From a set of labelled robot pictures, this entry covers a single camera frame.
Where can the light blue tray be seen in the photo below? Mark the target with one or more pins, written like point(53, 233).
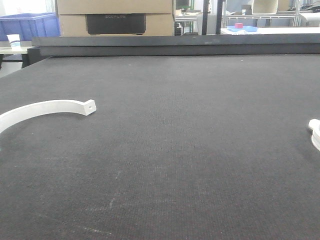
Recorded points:
point(246, 28)

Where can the white PVC fitting at right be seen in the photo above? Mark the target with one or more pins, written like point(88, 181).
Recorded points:
point(314, 126)

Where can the red cylinder object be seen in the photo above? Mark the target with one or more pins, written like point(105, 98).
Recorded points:
point(238, 25)

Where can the blue plastic crate background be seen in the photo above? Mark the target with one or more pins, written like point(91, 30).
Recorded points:
point(29, 25)

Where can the white curved PVC pipe clamp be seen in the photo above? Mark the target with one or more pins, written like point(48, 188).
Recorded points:
point(37, 109)

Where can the lower cardboard box black panel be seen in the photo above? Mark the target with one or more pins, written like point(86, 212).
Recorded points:
point(155, 25)

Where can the upper cardboard box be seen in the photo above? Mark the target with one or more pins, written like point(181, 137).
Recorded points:
point(78, 7)

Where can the white paper cup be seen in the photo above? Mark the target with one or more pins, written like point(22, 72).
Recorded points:
point(14, 40)

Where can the beige square duct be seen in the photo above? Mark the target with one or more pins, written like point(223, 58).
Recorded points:
point(264, 7)

